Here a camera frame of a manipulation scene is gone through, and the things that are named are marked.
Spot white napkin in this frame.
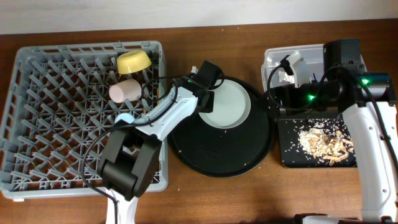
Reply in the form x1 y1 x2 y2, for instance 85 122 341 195
278 71 295 83

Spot food scraps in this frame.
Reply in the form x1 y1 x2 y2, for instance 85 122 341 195
284 121 355 166

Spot yellow bowl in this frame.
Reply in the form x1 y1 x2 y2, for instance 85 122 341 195
116 50 152 75

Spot pink cup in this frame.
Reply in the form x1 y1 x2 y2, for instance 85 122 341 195
109 79 142 103

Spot blue cup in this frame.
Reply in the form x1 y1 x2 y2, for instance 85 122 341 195
115 113 135 124

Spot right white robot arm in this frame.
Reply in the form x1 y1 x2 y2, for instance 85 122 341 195
261 39 397 223

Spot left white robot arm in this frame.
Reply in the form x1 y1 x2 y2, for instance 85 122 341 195
97 61 224 223

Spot grey dishwasher rack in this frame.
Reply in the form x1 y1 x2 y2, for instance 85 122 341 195
1 40 166 201

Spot grey round plate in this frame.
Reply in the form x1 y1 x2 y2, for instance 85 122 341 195
199 79 251 129

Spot clear plastic bin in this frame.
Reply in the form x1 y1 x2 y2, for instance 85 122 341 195
261 44 368 111

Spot black rectangular tray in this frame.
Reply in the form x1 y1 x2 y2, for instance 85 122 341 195
277 118 358 168

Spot round black tray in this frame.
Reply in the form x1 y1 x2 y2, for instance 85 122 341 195
168 77 275 177

